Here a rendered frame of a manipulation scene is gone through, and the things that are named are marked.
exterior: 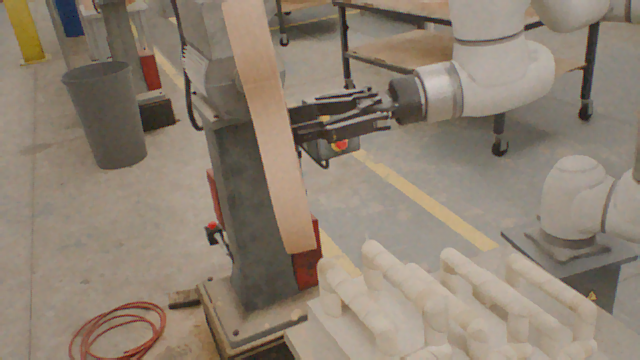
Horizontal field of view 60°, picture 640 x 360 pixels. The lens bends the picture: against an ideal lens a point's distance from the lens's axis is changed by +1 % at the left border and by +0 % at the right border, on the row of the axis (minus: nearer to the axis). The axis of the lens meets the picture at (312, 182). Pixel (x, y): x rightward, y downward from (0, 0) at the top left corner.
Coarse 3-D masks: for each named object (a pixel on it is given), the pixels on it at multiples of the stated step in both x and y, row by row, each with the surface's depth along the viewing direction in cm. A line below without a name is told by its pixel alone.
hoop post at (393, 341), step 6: (396, 336) 74; (378, 342) 74; (384, 342) 74; (390, 342) 74; (396, 342) 74; (378, 348) 75; (384, 348) 74; (390, 348) 74; (396, 348) 75; (378, 354) 75; (384, 354) 75; (390, 354) 74; (396, 354) 75
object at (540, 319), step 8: (488, 272) 105; (520, 296) 99; (536, 312) 95; (544, 312) 95; (536, 320) 94; (544, 320) 93; (552, 320) 93; (536, 328) 95; (544, 328) 93; (552, 328) 92; (560, 328) 92
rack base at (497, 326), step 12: (468, 300) 103; (480, 312) 100; (492, 312) 100; (456, 324) 98; (492, 324) 97; (504, 324) 97; (456, 336) 96; (492, 336) 95; (504, 336) 95; (492, 348) 92
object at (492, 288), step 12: (444, 252) 100; (456, 252) 99; (456, 264) 97; (468, 264) 95; (468, 276) 94; (480, 276) 92; (492, 276) 92; (480, 288) 92; (492, 288) 90; (504, 288) 89; (492, 300) 90; (504, 300) 87; (516, 300) 86; (516, 312) 86; (528, 312) 86
